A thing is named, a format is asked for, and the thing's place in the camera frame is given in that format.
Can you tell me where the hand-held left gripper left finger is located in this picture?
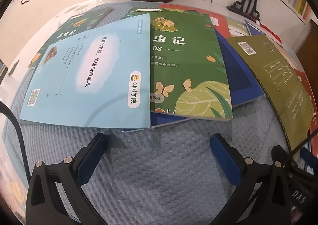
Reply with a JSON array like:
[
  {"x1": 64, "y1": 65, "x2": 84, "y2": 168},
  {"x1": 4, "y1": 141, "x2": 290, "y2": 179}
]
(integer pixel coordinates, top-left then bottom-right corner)
[{"x1": 25, "y1": 132, "x2": 108, "y2": 225}]

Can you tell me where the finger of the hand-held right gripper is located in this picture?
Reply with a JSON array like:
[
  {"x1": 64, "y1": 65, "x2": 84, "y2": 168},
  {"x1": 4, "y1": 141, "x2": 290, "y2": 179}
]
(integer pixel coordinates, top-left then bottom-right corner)
[
  {"x1": 299, "y1": 147, "x2": 318, "y2": 173},
  {"x1": 271, "y1": 145, "x2": 291, "y2": 164}
]

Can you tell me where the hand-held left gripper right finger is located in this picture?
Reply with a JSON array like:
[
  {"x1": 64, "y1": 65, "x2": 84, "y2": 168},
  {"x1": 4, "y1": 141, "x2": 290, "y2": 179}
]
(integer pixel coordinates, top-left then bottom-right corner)
[{"x1": 210, "y1": 133, "x2": 292, "y2": 225}]

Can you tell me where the olive book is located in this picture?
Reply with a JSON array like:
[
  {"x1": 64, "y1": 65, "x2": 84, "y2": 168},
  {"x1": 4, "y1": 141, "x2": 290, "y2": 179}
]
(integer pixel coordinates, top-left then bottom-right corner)
[{"x1": 227, "y1": 35, "x2": 315, "y2": 151}]

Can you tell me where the light blue book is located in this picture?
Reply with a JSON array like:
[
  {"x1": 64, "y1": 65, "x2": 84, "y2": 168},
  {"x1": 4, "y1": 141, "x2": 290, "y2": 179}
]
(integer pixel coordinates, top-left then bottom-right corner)
[{"x1": 19, "y1": 12, "x2": 151, "y2": 130}]

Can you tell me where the dark blue book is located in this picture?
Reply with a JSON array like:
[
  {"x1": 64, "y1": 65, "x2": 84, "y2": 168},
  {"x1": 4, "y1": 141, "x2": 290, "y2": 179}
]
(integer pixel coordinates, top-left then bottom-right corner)
[{"x1": 122, "y1": 26, "x2": 265, "y2": 133}]

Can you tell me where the green book with cabbage leaf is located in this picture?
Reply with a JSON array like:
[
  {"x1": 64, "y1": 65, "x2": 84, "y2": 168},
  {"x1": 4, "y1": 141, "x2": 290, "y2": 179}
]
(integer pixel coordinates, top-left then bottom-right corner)
[{"x1": 125, "y1": 7, "x2": 233, "y2": 123}]

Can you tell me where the green books stack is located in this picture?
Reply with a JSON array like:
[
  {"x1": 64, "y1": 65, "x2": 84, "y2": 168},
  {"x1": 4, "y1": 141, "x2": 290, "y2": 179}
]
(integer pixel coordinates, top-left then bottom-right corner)
[{"x1": 27, "y1": 6, "x2": 114, "y2": 69}]

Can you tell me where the leaf patterned tablecloth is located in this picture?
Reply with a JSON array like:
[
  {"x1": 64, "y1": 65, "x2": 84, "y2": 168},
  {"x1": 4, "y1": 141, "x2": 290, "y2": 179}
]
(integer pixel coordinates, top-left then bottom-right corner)
[{"x1": 0, "y1": 140, "x2": 31, "y2": 223}]

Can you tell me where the wooden cabinet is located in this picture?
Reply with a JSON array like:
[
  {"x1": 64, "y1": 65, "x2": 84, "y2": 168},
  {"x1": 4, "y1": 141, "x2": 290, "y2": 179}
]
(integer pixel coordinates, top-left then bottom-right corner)
[{"x1": 297, "y1": 20, "x2": 318, "y2": 66}]

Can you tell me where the red tassel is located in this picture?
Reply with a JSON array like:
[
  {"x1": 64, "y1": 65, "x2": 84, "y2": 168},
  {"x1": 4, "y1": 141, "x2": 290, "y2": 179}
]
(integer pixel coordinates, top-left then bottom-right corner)
[{"x1": 257, "y1": 21, "x2": 282, "y2": 44}]

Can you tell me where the black cable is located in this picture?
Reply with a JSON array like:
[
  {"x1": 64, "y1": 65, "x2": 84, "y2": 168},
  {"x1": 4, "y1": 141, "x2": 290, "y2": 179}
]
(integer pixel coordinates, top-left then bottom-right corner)
[
  {"x1": 288, "y1": 132, "x2": 318, "y2": 157},
  {"x1": 0, "y1": 101, "x2": 31, "y2": 191}
]

